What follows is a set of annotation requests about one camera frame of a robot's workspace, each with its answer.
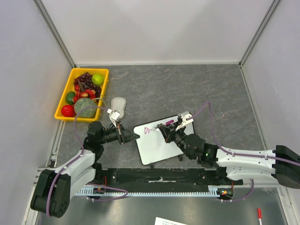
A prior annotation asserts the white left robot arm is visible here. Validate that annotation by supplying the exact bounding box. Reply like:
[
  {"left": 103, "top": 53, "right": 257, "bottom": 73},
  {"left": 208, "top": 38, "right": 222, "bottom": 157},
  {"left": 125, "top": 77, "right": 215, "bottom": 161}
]
[{"left": 30, "top": 121, "right": 140, "bottom": 218}]

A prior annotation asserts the red apple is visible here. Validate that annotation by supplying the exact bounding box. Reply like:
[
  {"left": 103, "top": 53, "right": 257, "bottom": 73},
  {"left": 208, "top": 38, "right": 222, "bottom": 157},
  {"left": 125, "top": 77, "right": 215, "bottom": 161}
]
[{"left": 61, "top": 105, "right": 76, "bottom": 117}]

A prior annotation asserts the red capped marker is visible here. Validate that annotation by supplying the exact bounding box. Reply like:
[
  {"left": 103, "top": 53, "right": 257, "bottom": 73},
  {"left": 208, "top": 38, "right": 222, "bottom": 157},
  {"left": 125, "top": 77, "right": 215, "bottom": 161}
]
[{"left": 257, "top": 208, "right": 263, "bottom": 225}]

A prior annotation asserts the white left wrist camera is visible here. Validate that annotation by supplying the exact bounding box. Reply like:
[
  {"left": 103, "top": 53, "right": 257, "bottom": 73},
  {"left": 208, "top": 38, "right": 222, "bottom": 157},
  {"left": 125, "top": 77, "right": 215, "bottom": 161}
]
[{"left": 107, "top": 109, "right": 120, "bottom": 127}]

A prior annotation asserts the dark green lime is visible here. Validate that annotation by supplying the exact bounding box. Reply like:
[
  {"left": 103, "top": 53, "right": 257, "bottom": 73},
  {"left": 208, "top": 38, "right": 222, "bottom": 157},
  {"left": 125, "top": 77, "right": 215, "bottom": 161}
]
[{"left": 65, "top": 91, "right": 75, "bottom": 105}]

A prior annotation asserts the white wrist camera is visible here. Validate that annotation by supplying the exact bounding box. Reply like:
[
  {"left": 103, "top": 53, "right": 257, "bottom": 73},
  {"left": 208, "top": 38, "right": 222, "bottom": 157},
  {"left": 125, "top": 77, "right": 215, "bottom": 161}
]
[
  {"left": 107, "top": 109, "right": 120, "bottom": 127},
  {"left": 175, "top": 111, "right": 193, "bottom": 131}
]

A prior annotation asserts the small black framed whiteboard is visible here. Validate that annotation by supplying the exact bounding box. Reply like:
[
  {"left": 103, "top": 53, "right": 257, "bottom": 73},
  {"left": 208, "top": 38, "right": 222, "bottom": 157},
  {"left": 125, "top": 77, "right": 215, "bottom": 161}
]
[{"left": 133, "top": 115, "right": 183, "bottom": 165}]

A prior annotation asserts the aluminium corner post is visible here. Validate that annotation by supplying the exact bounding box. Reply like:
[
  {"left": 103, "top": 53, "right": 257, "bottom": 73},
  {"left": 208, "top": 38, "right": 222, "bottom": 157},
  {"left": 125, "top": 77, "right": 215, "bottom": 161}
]
[
  {"left": 33, "top": 0, "right": 76, "bottom": 68},
  {"left": 239, "top": 0, "right": 281, "bottom": 68}
]

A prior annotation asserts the white paper sheet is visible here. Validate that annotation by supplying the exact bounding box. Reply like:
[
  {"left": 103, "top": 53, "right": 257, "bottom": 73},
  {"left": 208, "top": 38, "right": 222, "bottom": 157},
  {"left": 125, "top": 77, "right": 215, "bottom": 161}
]
[{"left": 154, "top": 217, "right": 186, "bottom": 225}]

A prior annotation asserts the yellow plastic fruit tray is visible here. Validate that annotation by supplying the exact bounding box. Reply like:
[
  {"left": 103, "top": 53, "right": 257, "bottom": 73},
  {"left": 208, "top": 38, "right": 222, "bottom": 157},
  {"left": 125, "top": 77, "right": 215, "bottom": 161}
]
[{"left": 54, "top": 68, "right": 109, "bottom": 123}]

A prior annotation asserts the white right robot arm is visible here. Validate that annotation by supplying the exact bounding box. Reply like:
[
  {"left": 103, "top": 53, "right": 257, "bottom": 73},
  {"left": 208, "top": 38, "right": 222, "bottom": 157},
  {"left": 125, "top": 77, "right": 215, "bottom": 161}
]
[{"left": 155, "top": 122, "right": 300, "bottom": 189}]

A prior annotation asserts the light green apple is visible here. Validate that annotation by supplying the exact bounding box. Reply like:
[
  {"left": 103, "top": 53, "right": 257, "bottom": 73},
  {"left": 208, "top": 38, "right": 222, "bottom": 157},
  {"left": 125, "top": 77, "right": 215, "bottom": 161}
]
[{"left": 91, "top": 74, "right": 105, "bottom": 86}]

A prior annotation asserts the white marker with magenta cap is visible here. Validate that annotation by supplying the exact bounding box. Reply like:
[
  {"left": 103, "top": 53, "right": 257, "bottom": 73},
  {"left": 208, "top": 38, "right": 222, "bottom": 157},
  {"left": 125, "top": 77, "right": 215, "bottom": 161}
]
[{"left": 152, "top": 120, "right": 174, "bottom": 131}]

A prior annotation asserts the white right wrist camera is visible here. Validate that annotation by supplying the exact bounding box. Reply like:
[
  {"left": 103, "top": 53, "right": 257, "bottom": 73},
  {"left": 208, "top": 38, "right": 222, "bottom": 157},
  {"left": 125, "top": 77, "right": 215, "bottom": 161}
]
[{"left": 175, "top": 111, "right": 193, "bottom": 131}]

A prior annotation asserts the green netted melon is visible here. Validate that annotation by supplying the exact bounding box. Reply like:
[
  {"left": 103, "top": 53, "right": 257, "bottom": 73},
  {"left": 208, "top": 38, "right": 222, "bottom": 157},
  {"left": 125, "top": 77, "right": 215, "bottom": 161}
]
[{"left": 74, "top": 98, "right": 97, "bottom": 118}]

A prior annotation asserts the aluminium right corner post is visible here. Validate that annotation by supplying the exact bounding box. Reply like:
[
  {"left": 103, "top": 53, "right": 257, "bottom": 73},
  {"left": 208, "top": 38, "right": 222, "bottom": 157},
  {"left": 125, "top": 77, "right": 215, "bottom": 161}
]
[{"left": 239, "top": 0, "right": 281, "bottom": 68}]

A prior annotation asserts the aluminium left corner post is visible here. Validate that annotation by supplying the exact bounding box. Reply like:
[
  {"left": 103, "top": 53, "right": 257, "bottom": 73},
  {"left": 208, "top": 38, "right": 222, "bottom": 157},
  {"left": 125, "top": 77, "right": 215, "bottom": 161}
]
[{"left": 33, "top": 0, "right": 76, "bottom": 68}]

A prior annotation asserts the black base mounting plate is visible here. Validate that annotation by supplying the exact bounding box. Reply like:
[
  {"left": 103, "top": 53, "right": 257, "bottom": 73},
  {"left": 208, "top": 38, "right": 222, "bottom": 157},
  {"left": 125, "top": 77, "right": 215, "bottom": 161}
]
[{"left": 92, "top": 168, "right": 232, "bottom": 191}]

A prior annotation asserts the grey whiteboard eraser sponge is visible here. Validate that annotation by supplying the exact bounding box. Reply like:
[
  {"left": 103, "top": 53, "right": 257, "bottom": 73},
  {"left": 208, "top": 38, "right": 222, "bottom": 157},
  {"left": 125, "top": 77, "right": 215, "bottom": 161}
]
[{"left": 111, "top": 97, "right": 127, "bottom": 119}]

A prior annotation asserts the purple grape bunch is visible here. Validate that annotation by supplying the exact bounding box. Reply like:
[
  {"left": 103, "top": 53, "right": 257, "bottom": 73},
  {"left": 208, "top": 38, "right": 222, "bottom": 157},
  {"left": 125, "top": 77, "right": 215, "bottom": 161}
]
[{"left": 73, "top": 72, "right": 102, "bottom": 92}]

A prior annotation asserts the white toothed cable duct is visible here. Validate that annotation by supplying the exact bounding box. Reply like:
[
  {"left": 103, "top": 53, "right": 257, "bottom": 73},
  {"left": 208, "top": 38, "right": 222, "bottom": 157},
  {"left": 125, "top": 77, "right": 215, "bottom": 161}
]
[{"left": 75, "top": 185, "right": 220, "bottom": 198}]

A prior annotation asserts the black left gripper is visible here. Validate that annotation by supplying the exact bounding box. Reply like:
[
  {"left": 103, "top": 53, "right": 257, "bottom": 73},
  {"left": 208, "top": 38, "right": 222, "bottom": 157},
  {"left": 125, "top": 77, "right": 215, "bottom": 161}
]
[{"left": 98, "top": 121, "right": 139, "bottom": 145}]

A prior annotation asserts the red strawberries cluster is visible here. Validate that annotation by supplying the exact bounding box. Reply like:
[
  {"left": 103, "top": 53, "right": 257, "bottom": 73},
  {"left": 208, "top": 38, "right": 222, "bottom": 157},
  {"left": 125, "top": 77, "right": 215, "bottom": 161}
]
[{"left": 72, "top": 85, "right": 96, "bottom": 103}]

